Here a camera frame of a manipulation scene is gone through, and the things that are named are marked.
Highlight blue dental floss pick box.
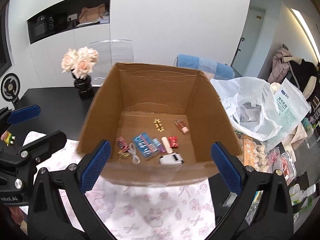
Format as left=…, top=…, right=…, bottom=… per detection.
left=132, top=132, right=159, bottom=160

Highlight cartoon boy figurine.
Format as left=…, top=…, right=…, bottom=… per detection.
left=1, top=131, right=16, bottom=146

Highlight black round desk fan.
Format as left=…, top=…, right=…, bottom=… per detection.
left=1, top=73, right=21, bottom=107

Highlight red striped hair clip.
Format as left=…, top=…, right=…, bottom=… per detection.
left=116, top=136, right=130, bottom=159

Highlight white patterned table mat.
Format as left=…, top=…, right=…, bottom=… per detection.
left=19, top=130, right=217, bottom=240

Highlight white label printer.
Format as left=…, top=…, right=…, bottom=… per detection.
left=159, top=153, right=184, bottom=165

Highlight beige lip balm tube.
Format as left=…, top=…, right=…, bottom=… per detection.
left=161, top=137, right=173, bottom=154

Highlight red candy wrapper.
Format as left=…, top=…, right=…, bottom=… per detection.
left=168, top=137, right=178, bottom=148

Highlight white plastic bag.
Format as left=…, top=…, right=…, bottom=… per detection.
left=210, top=76, right=281, bottom=141

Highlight black vase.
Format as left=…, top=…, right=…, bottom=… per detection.
left=72, top=73, right=94, bottom=100

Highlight blue purple small packet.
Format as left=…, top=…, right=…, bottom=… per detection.
left=152, top=138, right=166, bottom=154

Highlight cream artificial roses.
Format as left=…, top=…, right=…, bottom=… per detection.
left=61, top=47, right=99, bottom=79

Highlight brown cardboard box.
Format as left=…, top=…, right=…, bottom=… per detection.
left=77, top=63, right=242, bottom=187

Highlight white green printed pouch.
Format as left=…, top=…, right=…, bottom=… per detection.
left=268, top=79, right=311, bottom=146

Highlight blue checked towel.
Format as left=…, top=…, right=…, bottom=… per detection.
left=174, top=54, right=235, bottom=80

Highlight brown handbag on shelf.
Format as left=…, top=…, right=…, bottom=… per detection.
left=78, top=3, right=106, bottom=24

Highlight pile of clothes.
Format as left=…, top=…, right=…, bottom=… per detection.
left=267, top=48, right=319, bottom=102

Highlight white usb cable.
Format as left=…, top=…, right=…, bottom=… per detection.
left=128, top=142, right=142, bottom=165

